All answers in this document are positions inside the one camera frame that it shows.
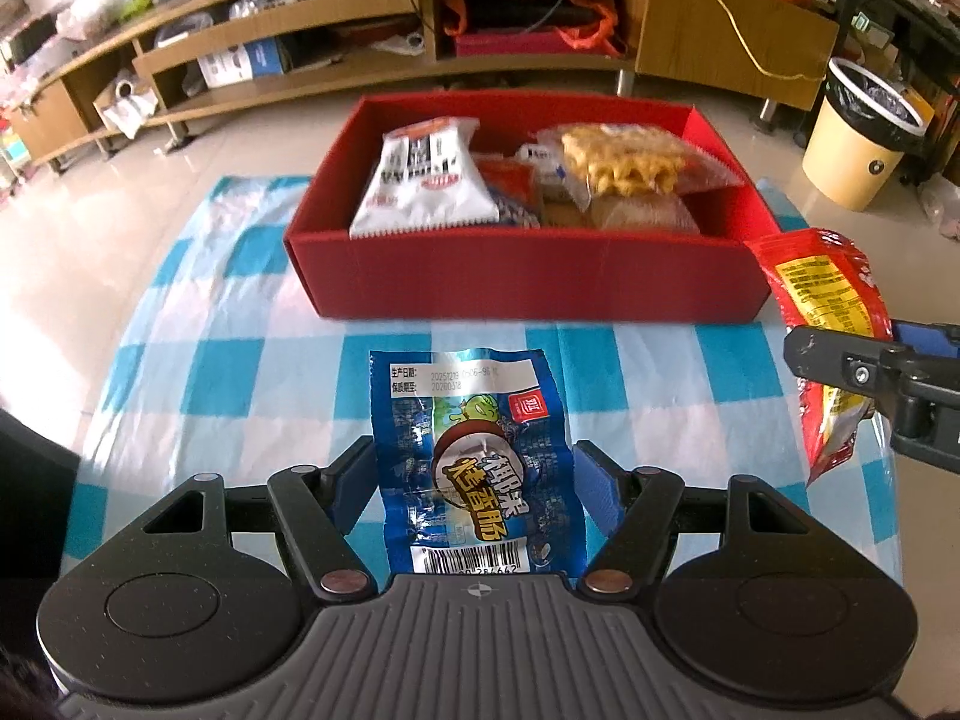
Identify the blue white checkered cloth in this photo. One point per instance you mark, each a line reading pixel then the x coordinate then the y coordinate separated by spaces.
pixel 225 360

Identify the red orange snack packet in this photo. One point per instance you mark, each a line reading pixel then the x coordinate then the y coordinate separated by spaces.
pixel 510 180

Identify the blue patterned packet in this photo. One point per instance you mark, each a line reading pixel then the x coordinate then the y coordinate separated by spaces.
pixel 517 214

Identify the yellow box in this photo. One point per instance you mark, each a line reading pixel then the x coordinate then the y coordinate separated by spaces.
pixel 919 109

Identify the clear waffle packet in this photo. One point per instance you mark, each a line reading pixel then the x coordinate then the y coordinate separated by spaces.
pixel 622 157

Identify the orange plastic bag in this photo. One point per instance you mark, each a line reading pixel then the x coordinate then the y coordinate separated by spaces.
pixel 600 30

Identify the blue sausage packet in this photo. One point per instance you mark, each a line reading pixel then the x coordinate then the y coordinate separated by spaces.
pixel 465 465

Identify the white blue carton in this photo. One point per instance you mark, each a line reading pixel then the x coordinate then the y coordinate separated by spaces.
pixel 240 64

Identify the wooden television stand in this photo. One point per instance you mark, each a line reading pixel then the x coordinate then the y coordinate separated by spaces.
pixel 720 22

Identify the red yellow snack packet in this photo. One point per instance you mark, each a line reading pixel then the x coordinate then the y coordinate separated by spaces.
pixel 817 277

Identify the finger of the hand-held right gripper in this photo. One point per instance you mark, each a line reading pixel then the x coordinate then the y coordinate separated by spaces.
pixel 930 339
pixel 840 360

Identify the white plastic bag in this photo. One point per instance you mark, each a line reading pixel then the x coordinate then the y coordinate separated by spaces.
pixel 941 202

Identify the white black snack packet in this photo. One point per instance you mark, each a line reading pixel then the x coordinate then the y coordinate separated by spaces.
pixel 420 187

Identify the white paper bag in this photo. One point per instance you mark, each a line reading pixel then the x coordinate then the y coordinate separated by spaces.
pixel 127 105

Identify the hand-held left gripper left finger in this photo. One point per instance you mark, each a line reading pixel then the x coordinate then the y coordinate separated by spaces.
pixel 352 491

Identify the red storage box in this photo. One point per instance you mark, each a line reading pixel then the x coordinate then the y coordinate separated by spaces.
pixel 510 45

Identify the clear bun packet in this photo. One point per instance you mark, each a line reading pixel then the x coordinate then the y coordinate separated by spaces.
pixel 637 214

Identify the black shelf rack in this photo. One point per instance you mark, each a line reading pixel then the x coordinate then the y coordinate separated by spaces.
pixel 855 0

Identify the red cardboard box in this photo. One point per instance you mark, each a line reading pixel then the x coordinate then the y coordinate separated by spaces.
pixel 525 277

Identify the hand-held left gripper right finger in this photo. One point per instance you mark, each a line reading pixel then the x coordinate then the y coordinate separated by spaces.
pixel 600 491

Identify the yellow trash bin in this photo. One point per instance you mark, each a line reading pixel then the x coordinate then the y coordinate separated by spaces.
pixel 847 157

